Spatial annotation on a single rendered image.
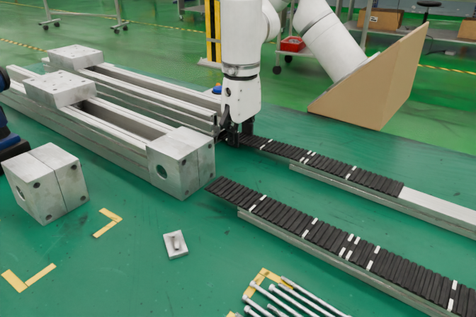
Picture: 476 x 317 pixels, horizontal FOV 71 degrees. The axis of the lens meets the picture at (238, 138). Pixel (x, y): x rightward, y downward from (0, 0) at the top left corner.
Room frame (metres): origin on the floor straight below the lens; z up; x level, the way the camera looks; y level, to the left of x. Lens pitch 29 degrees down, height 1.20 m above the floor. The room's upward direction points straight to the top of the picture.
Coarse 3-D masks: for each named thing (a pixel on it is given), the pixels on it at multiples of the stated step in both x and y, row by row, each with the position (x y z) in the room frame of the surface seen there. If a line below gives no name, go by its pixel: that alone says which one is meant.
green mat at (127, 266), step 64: (256, 128) 0.80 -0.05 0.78; (320, 128) 0.80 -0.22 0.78; (0, 192) 0.52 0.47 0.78; (128, 192) 0.52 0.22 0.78; (320, 192) 0.52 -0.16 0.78; (448, 192) 0.52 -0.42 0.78; (0, 256) 0.37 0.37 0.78; (64, 256) 0.37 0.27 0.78; (128, 256) 0.37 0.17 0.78; (192, 256) 0.37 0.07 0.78; (256, 256) 0.37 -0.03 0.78; (448, 256) 0.37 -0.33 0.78
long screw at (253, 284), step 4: (252, 280) 0.31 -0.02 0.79; (252, 284) 0.31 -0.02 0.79; (256, 284) 0.31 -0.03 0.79; (252, 288) 0.31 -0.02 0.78; (256, 288) 0.30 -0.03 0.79; (260, 288) 0.30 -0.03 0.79; (264, 292) 0.30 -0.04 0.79; (268, 296) 0.29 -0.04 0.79; (272, 296) 0.29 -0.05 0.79; (272, 300) 0.29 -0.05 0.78; (276, 300) 0.28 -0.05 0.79; (280, 304) 0.28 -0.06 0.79; (284, 304) 0.28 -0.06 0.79; (284, 308) 0.27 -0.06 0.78; (288, 308) 0.27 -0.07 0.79; (292, 312) 0.27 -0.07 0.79; (296, 312) 0.27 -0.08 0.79; (296, 316) 0.26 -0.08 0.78; (300, 316) 0.26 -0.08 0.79
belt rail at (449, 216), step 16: (320, 176) 0.56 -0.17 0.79; (336, 176) 0.54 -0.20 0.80; (352, 192) 0.52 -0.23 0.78; (368, 192) 0.51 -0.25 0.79; (400, 192) 0.49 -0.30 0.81; (416, 192) 0.49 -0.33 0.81; (400, 208) 0.47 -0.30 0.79; (416, 208) 0.45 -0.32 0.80; (432, 208) 0.44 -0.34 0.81; (448, 208) 0.44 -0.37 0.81; (464, 208) 0.44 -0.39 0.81; (448, 224) 0.42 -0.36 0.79; (464, 224) 0.41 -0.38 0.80
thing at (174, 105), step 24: (48, 72) 1.19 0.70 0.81; (72, 72) 1.06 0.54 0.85; (96, 72) 1.11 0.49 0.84; (120, 72) 1.03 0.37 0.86; (96, 96) 0.99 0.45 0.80; (120, 96) 0.91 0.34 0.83; (144, 96) 0.84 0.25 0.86; (168, 96) 0.82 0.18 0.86; (192, 96) 0.84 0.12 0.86; (168, 120) 0.79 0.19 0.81; (192, 120) 0.74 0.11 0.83; (216, 120) 0.72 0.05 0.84
